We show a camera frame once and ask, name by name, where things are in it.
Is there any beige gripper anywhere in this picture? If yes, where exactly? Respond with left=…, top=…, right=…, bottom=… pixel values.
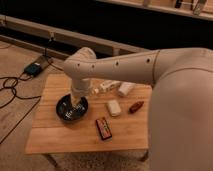
left=71, top=79, right=92, bottom=106

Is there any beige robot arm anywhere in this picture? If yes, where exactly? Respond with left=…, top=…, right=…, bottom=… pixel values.
left=63, top=48, right=213, bottom=171

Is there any black bowl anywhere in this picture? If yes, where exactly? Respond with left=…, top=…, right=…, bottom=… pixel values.
left=56, top=94, right=89, bottom=122

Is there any small white object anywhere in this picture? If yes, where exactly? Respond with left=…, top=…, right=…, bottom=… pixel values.
left=94, top=80, right=121, bottom=94

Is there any white rectangular block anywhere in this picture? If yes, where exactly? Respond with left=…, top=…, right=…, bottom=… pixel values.
left=107, top=100, right=121, bottom=117

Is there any black red rectangular box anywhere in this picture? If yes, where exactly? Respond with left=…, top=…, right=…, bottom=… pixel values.
left=96, top=117, right=112, bottom=140

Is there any wooden table board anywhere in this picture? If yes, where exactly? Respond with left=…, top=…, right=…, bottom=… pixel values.
left=25, top=74, right=151, bottom=154

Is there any black power adapter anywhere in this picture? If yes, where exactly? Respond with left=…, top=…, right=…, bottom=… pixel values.
left=24, top=63, right=42, bottom=77

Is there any brown oblong object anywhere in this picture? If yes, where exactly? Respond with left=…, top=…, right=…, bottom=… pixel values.
left=129, top=101, right=144, bottom=114

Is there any black floor cable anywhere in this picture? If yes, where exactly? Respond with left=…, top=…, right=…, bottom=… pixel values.
left=0, top=63, right=68, bottom=145

